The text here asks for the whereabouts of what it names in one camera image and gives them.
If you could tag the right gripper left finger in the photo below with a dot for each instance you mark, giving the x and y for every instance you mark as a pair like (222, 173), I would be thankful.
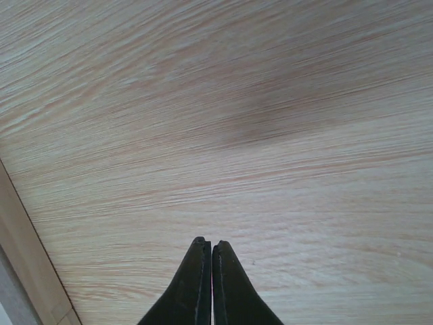
(188, 297)

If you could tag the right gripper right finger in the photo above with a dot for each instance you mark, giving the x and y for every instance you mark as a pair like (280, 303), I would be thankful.
(235, 301)

